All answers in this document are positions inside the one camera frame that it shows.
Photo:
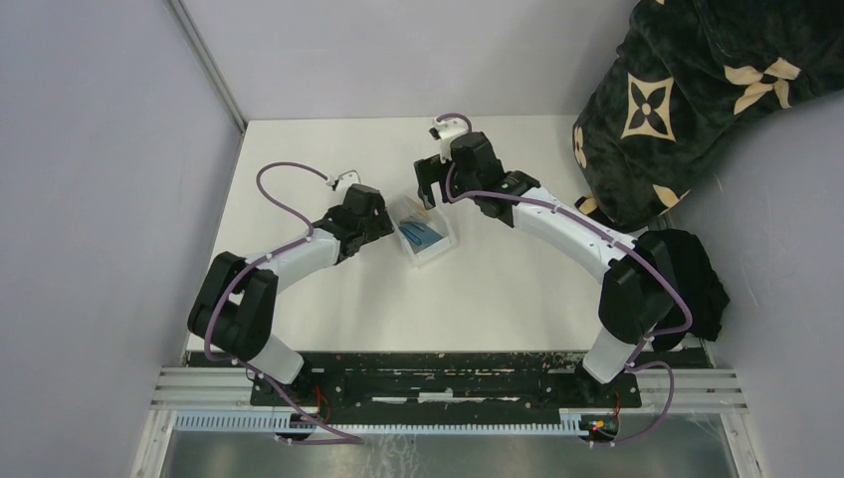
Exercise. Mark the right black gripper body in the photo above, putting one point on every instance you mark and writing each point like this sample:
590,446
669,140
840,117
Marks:
463,185

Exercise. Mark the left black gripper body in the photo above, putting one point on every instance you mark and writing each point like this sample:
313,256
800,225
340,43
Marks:
378,226

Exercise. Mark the blue leather card holder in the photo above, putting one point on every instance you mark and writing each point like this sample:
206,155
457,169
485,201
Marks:
419,236

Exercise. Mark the clear plastic card box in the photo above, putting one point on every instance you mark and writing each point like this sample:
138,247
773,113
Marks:
440,223

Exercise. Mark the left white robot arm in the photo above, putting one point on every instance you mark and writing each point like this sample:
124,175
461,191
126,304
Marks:
235,307

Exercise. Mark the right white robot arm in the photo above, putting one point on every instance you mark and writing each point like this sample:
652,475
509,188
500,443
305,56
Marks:
638,282

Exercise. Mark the stack of credit cards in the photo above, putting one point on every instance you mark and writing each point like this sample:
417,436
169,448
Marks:
408,209

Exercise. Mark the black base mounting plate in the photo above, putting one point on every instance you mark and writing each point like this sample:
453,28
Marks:
432,414

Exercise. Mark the black cloth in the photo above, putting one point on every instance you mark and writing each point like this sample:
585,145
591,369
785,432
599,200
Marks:
698,284

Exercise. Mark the black floral patterned blanket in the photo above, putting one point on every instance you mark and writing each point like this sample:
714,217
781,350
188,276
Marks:
687,75

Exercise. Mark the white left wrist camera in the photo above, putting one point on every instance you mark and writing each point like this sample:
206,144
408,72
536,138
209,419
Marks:
343,181

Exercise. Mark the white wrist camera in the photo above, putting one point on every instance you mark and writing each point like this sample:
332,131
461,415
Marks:
445,129
343,181

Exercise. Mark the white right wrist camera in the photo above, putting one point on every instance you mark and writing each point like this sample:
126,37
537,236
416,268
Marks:
445,129

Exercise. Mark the white slotted cable duct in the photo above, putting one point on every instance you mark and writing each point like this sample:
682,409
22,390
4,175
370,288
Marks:
281,422

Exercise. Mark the aluminium corner post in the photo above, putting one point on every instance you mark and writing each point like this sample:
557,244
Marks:
203,55

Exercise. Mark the aluminium rail frame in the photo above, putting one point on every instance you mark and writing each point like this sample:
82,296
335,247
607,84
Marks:
683,391

